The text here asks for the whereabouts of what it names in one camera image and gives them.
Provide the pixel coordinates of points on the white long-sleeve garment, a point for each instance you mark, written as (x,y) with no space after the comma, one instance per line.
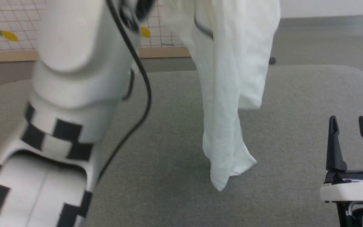
(228,78)

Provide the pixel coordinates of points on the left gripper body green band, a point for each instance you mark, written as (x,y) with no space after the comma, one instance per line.
(139,9)

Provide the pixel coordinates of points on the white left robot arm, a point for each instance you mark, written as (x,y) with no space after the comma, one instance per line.
(71,56)

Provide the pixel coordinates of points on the yellow lemon decoration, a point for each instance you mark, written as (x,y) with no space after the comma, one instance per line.
(8,36)
(145,32)

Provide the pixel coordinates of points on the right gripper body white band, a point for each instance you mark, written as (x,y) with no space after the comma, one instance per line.
(354,190)

